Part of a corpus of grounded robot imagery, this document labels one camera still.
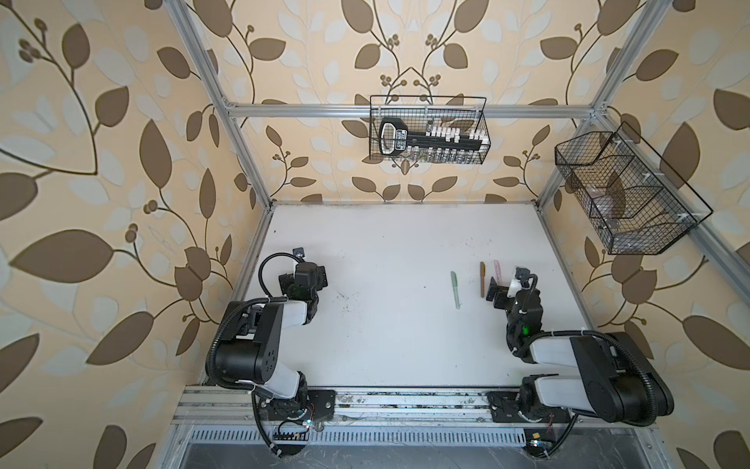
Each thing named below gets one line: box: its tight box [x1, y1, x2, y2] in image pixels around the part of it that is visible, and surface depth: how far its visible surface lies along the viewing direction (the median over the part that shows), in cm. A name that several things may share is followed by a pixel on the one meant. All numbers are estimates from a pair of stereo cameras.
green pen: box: [450, 270, 462, 310], surface depth 98 cm
